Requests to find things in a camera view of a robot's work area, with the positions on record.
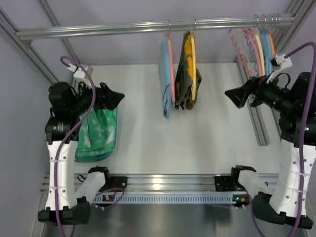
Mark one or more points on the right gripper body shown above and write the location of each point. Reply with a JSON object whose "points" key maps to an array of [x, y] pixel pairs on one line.
{"points": [[254, 90]]}

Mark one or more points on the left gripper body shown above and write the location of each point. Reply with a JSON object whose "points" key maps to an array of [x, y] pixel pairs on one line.
{"points": [[101, 96]]}

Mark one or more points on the green tie-dye trousers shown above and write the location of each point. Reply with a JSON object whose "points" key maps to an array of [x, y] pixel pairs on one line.
{"points": [[96, 133]]}

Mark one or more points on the pink hanger with green trousers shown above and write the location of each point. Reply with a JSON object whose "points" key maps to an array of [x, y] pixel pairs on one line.
{"points": [[234, 38]]}

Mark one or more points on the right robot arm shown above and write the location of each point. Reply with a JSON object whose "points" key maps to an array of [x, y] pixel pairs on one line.
{"points": [[287, 201]]}

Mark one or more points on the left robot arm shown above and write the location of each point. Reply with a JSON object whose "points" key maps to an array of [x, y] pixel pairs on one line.
{"points": [[65, 205]]}

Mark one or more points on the camouflage yellow trousers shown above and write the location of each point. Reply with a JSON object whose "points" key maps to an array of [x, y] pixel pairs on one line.
{"points": [[184, 77]]}

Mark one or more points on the light blue trousers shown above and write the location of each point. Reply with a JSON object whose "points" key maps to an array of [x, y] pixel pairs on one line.
{"points": [[164, 73]]}

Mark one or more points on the cream hanger with camouflage trousers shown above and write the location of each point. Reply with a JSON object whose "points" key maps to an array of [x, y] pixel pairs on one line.
{"points": [[193, 45]]}

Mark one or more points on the pink hanger with blue trousers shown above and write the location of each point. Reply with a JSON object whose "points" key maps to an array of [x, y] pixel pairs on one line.
{"points": [[168, 37]]}

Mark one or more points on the teal plastic basket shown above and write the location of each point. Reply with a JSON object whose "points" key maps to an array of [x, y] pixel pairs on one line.
{"points": [[113, 138]]}

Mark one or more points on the aluminium hanging rail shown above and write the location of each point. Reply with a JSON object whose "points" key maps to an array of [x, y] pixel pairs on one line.
{"points": [[59, 32]]}

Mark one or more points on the right aluminium frame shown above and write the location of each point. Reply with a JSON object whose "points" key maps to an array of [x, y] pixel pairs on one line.
{"points": [[282, 37]]}

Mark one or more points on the aluminium frame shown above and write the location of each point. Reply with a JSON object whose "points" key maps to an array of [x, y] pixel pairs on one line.
{"points": [[44, 56], [282, 37]]}

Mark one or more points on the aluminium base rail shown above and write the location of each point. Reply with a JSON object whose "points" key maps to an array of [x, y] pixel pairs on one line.
{"points": [[174, 183]]}

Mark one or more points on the left aluminium frame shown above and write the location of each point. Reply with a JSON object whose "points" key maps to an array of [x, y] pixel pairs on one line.
{"points": [[44, 56]]}

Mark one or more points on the slotted cable duct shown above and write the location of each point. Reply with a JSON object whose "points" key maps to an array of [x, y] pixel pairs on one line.
{"points": [[172, 199]]}

